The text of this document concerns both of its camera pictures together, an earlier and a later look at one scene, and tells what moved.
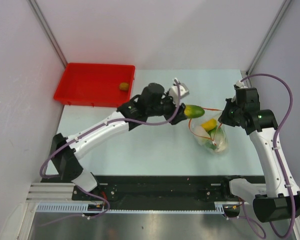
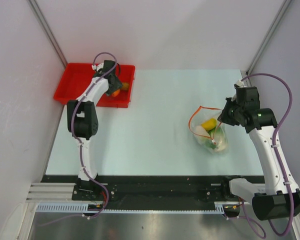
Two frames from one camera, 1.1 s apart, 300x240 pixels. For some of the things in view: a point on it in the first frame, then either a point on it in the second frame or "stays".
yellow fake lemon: (210, 124) stays
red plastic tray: (100, 85) stays
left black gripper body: (167, 107) → (117, 85)
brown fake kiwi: (124, 86) stays
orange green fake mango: (193, 111) → (116, 93)
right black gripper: (224, 118) stays
